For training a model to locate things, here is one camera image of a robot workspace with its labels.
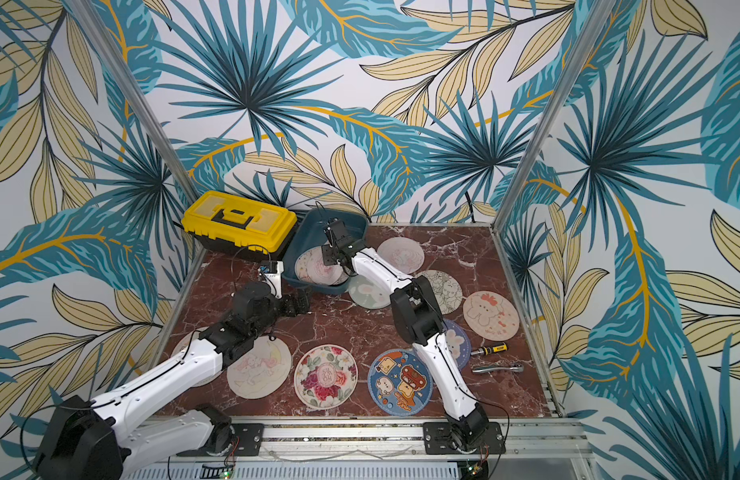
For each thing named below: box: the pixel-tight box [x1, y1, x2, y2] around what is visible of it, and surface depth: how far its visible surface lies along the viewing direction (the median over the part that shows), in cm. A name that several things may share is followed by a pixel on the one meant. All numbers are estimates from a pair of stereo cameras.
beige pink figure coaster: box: [226, 335, 292, 400], surface depth 85 cm
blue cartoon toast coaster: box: [368, 349, 433, 417], surface depth 84 cm
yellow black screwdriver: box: [470, 342, 509, 356], surface depth 89 cm
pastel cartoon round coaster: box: [294, 248, 314, 283], surface depth 108 cm
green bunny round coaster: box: [348, 274, 391, 309], surface depth 102 cm
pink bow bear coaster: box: [463, 290, 520, 342], surface depth 99 cm
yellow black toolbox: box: [181, 190, 298, 262], surface depth 100 cm
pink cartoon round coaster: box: [295, 246, 344, 285], surface depth 106 cm
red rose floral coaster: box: [294, 344, 359, 410], surface depth 85 cm
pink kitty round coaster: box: [376, 237, 425, 275], surface depth 116 cm
